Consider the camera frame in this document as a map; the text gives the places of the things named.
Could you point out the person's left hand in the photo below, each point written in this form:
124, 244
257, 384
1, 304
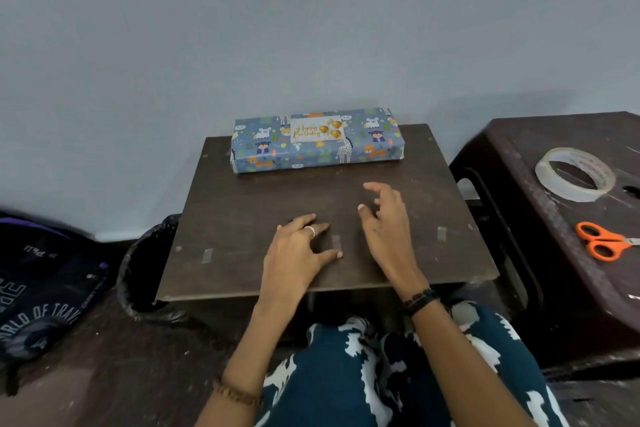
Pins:
292, 266

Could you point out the person's right hand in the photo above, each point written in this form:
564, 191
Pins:
390, 241

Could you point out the blue animal-print wrapping paper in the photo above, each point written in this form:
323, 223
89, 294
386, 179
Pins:
260, 151

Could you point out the white card with gold stickers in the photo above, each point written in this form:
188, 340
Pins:
305, 129

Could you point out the clear tape roll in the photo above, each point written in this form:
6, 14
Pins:
547, 181

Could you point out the person's left forearm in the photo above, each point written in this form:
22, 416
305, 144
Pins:
240, 366

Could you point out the person's right forearm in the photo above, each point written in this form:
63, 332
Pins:
465, 366

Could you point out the small brown wooden table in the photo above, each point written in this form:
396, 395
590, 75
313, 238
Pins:
250, 211

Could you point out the teal white patterned trousers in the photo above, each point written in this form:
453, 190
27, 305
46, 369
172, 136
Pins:
345, 381

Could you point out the brown plastic stool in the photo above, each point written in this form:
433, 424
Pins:
500, 161

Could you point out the black trash bin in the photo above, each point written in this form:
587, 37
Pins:
140, 271

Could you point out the black purple backpack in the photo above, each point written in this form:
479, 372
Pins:
40, 291

